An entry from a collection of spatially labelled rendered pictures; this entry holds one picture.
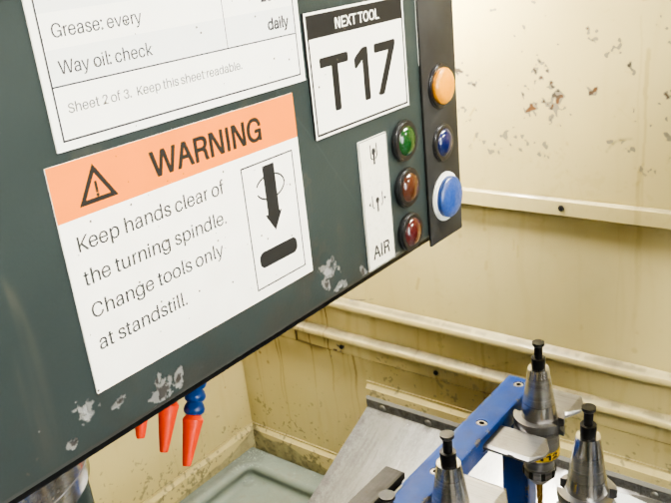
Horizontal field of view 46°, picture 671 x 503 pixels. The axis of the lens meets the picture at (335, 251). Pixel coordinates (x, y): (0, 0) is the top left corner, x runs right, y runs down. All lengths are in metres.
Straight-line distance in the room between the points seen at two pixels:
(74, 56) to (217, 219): 0.11
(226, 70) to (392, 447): 1.36
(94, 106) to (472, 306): 1.22
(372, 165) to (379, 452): 1.24
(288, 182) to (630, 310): 1.00
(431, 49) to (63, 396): 0.33
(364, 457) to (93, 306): 1.37
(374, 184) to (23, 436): 0.26
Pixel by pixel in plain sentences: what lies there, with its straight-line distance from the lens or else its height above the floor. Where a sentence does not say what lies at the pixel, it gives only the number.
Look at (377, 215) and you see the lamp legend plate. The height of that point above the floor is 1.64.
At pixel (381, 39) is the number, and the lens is 0.51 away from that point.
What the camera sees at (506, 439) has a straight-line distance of 1.03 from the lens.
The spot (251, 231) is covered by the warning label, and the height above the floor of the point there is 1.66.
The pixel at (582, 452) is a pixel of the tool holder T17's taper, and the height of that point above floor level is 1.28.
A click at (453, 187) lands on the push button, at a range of 0.58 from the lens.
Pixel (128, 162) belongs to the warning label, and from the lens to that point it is 0.37.
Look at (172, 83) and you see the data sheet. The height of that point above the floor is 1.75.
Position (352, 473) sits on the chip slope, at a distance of 1.70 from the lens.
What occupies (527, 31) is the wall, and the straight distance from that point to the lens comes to 1.32.
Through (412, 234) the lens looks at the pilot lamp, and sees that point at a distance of 0.55.
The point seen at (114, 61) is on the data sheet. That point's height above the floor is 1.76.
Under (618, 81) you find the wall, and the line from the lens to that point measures 1.27.
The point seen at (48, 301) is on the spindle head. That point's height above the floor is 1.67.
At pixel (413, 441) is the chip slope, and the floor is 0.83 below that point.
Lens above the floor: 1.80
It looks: 21 degrees down
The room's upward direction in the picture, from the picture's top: 6 degrees counter-clockwise
